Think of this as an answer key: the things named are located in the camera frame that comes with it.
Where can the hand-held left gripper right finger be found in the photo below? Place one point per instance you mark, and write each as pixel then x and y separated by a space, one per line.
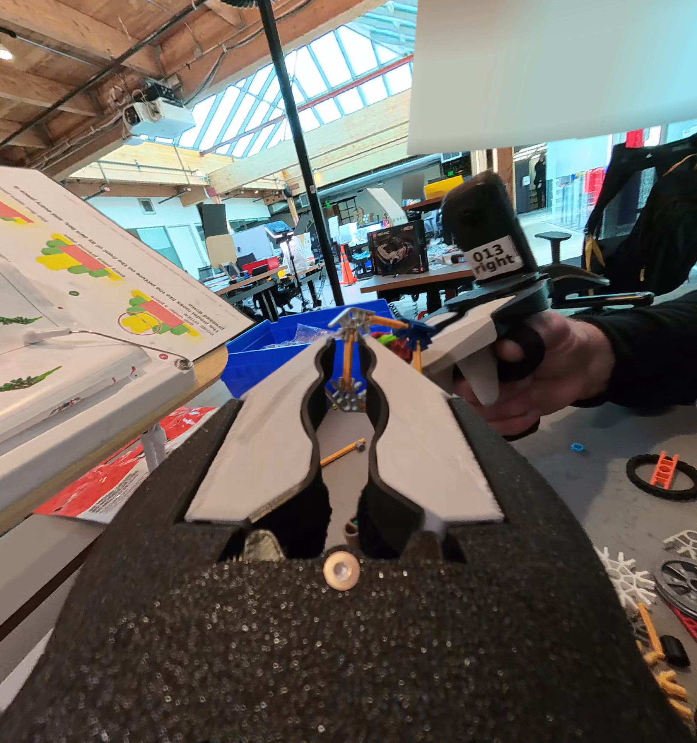
pixel 430 453

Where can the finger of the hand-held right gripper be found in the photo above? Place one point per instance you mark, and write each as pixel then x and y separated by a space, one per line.
pixel 470 331

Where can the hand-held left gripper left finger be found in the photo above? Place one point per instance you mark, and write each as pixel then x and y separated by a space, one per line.
pixel 256 453

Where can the multicolour toy model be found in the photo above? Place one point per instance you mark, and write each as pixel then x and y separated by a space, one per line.
pixel 343 451

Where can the orange rod blue connector frame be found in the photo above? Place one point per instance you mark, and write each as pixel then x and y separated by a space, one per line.
pixel 349 348

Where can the black toy car box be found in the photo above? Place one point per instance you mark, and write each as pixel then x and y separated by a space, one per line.
pixel 397 247

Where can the blue plastic bin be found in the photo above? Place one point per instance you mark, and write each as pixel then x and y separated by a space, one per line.
pixel 256 360

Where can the clear plastic bag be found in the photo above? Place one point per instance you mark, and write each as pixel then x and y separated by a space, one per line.
pixel 302 336

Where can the printed toy packet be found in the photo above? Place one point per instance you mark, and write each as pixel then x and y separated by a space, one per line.
pixel 105 482

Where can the background work table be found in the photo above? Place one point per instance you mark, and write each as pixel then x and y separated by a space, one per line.
pixel 250 285

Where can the black hanging bag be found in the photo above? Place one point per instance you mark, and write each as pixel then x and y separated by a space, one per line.
pixel 662 221

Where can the black metal table leg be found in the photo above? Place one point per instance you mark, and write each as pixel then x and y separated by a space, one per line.
pixel 291 139

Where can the white page holder clip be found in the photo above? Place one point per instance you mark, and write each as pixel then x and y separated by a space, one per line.
pixel 47 395

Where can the white snowflake connector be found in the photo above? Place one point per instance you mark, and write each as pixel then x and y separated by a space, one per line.
pixel 627 577

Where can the orange ladder connector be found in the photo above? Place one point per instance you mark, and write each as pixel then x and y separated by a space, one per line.
pixel 664 469

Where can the instruction booklet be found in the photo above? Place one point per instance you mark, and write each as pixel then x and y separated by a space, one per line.
pixel 70 255

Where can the grey fan connector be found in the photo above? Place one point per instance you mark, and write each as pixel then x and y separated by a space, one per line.
pixel 687 546

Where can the short orange rod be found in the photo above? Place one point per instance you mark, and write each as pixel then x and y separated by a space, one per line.
pixel 648 621

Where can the grey wheel hub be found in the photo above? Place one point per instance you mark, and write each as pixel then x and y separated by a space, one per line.
pixel 687 586

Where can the small black piece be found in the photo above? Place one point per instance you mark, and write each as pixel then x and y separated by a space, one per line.
pixel 673 650

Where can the small red connector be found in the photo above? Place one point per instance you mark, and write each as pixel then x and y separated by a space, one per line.
pixel 694 627

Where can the white ceiling projector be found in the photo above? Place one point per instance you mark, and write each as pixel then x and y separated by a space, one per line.
pixel 157 113

